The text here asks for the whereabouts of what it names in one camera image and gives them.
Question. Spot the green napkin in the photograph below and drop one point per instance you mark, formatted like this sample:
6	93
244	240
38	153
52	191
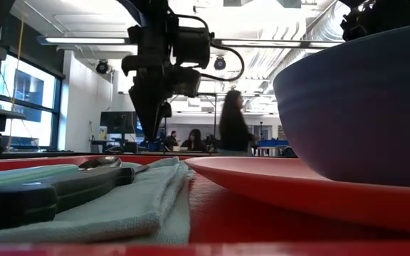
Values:
119	209

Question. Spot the red plastic tray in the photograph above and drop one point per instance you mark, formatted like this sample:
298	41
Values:
226	213

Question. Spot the pink plate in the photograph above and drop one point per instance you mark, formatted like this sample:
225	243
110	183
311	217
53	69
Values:
297	185

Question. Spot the blue bowl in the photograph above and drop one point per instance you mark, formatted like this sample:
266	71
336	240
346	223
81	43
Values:
361	113

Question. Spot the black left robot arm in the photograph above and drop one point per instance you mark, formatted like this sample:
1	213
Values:
148	10

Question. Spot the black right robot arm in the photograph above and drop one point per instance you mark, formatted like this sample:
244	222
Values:
386	16

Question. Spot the person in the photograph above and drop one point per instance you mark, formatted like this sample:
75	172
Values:
194	140
172	139
233	124

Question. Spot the black background monitor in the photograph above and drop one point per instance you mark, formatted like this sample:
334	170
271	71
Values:
117	122

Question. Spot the blue storage bins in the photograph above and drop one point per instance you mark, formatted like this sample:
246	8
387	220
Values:
272	143

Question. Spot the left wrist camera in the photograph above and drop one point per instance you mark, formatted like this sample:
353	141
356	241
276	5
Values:
192	48

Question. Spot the black background workstation frame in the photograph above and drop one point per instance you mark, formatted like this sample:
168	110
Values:
214	113

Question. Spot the ceiling dome camera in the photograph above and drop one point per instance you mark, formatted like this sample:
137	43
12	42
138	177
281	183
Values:
102	67
220	63

